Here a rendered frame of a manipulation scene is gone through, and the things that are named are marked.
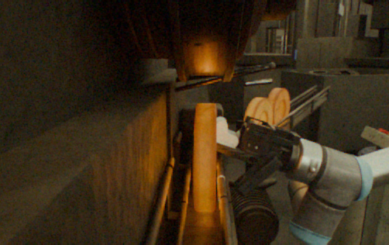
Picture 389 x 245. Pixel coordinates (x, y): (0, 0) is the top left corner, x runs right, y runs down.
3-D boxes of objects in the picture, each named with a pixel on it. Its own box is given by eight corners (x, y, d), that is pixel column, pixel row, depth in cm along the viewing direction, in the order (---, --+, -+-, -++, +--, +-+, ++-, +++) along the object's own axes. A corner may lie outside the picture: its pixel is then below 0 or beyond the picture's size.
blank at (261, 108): (242, 103, 93) (252, 104, 91) (264, 92, 105) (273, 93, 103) (242, 151, 98) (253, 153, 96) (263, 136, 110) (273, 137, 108)
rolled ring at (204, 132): (215, 95, 60) (198, 95, 61) (217, 115, 43) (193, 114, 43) (214, 184, 65) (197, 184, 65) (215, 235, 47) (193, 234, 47)
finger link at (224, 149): (216, 136, 66) (254, 149, 66) (213, 144, 66) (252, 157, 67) (217, 143, 61) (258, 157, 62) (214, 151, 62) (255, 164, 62)
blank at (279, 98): (264, 92, 105) (273, 93, 103) (282, 84, 116) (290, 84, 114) (263, 136, 110) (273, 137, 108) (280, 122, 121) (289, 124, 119)
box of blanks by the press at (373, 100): (313, 167, 254) (323, 71, 236) (268, 139, 333) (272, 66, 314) (414, 157, 277) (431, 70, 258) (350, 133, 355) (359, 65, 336)
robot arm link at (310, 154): (296, 174, 72) (310, 192, 62) (277, 167, 72) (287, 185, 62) (311, 138, 70) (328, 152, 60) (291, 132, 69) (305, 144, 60)
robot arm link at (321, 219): (318, 228, 78) (340, 187, 74) (329, 259, 67) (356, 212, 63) (283, 215, 79) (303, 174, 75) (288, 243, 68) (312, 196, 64)
